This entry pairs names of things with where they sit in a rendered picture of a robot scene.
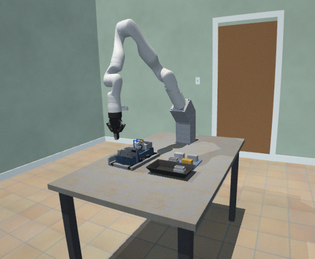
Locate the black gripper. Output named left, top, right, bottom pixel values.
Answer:
left=106, top=112, right=126, bottom=140

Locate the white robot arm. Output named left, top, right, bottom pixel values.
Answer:
left=104, top=19, right=186, bottom=113

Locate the yellow rectangular block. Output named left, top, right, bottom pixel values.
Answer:
left=181, top=158, right=193, bottom=165

